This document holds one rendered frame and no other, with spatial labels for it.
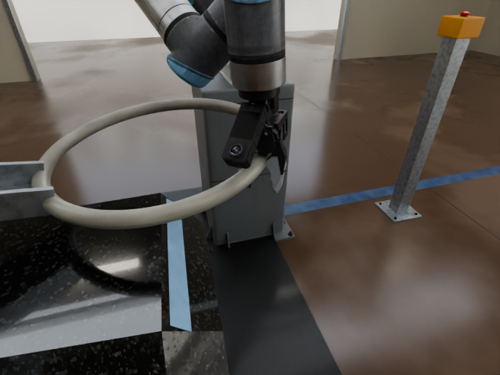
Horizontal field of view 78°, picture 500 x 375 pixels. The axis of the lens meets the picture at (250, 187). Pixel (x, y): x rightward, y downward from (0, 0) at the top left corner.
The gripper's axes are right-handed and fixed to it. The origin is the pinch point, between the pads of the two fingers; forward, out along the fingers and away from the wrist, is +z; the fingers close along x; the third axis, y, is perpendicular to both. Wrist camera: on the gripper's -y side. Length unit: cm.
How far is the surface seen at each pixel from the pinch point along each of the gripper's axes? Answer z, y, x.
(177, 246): 5.3, -15.3, 11.5
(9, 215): -7.4, -27.3, 32.3
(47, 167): -7.3, -14.7, 39.1
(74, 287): 1.3, -30.5, 19.5
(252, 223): 77, 64, 33
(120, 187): 85, 78, 140
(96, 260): 1.7, -25.0, 20.6
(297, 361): 87, 8, -7
